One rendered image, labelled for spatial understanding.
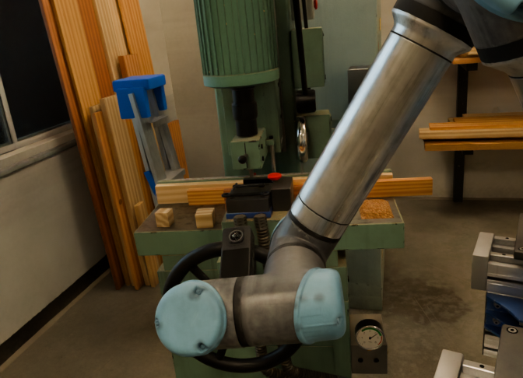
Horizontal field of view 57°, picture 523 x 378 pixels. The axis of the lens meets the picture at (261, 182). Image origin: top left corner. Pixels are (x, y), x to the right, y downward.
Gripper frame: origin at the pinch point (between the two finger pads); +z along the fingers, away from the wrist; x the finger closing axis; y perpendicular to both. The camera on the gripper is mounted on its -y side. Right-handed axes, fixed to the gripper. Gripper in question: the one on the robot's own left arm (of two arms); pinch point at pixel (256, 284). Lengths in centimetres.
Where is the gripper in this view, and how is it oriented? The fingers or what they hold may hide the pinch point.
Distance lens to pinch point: 84.3
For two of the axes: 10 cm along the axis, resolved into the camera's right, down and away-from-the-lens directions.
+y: 1.0, 9.8, -1.9
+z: 2.0, 1.7, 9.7
